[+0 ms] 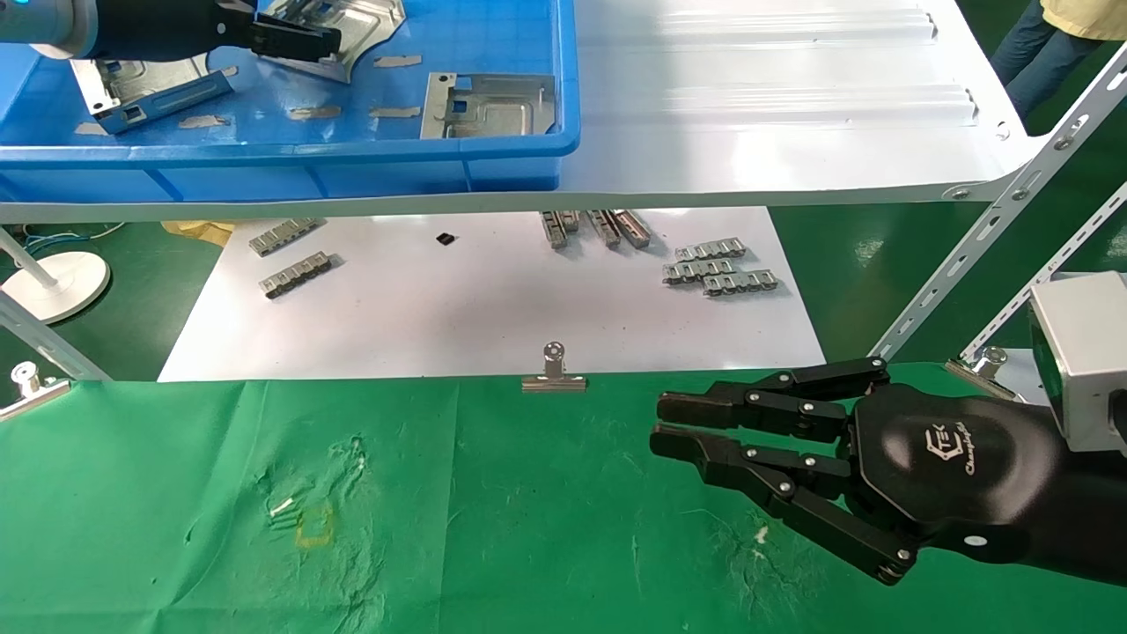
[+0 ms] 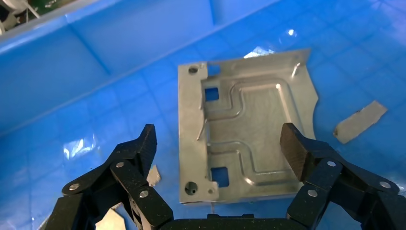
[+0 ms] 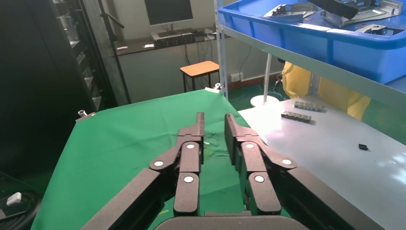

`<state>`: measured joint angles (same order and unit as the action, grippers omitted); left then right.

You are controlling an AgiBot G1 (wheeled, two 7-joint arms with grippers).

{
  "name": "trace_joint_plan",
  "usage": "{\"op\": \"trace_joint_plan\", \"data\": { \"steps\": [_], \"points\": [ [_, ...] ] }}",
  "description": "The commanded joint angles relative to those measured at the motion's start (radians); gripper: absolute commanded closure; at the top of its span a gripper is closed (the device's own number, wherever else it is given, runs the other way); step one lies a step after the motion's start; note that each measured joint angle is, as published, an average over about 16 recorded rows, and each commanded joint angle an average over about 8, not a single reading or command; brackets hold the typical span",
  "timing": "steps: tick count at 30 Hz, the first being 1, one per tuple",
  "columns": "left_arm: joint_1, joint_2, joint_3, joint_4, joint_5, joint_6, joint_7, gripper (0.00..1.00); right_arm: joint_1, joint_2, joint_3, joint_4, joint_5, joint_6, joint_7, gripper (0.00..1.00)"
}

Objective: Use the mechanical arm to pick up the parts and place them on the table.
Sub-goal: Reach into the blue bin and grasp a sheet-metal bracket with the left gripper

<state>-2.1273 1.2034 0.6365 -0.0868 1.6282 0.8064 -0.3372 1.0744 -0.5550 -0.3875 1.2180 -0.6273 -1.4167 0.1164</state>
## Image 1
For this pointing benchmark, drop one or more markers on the grey metal clip strip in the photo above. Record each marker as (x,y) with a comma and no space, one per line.
(296,274)
(711,249)
(740,283)
(696,271)
(283,236)

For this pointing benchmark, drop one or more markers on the flat sheet metal bracket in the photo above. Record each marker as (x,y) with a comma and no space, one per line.
(502,110)

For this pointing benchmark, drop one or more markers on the short grey metal rail piece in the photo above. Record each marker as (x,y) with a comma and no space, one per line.
(570,220)

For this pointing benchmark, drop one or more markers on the white metal shelf board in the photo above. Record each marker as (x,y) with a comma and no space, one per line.
(748,132)

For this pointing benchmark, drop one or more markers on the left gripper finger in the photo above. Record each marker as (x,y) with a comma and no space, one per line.
(246,7)
(295,42)

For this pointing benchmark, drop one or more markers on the small white scrap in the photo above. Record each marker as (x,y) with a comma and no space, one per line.
(283,506)

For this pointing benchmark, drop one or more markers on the yellow cloth bag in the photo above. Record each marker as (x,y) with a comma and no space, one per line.
(207,231)

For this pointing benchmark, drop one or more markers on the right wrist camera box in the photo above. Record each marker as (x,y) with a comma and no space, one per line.
(1087,352)

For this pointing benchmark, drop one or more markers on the white round lamp stand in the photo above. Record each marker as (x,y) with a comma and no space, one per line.
(62,282)

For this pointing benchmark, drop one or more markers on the silver binder clip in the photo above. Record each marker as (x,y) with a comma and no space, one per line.
(31,401)
(982,377)
(555,383)

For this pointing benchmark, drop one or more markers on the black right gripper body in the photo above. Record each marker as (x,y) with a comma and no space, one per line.
(960,475)

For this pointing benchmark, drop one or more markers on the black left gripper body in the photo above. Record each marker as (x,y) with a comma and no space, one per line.
(167,26)

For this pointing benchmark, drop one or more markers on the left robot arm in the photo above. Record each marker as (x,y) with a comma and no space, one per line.
(44,22)

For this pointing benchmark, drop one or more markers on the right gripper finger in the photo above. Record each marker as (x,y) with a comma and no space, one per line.
(757,471)
(748,405)

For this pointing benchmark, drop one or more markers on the blue plastic bin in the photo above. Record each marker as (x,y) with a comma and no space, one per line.
(264,172)

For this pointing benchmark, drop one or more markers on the U-shaped sheet metal bracket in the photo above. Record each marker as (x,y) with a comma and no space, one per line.
(132,79)

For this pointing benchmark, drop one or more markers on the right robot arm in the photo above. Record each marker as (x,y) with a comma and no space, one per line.
(1101,511)

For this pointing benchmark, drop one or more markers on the person in blue jeans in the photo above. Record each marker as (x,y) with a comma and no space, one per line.
(1039,62)

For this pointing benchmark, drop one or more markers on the sheet metal bracket curved cutout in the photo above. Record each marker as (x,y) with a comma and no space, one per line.
(361,31)

